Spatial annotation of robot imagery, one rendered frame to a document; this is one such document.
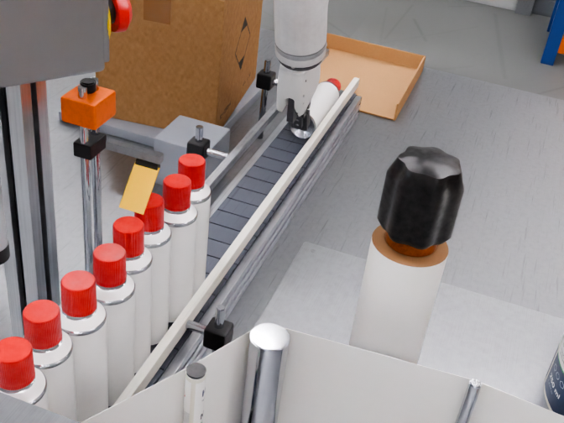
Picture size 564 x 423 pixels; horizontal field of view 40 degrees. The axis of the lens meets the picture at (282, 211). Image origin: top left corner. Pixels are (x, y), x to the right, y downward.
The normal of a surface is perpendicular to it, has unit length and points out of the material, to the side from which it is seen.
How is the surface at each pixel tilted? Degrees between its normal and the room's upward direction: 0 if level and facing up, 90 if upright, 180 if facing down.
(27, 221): 90
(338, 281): 0
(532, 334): 0
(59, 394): 90
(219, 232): 0
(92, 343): 90
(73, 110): 90
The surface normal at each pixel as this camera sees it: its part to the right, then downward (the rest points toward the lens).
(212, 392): 0.70, 0.46
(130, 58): -0.23, 0.53
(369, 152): 0.11, -0.82
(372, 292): -0.80, 0.26
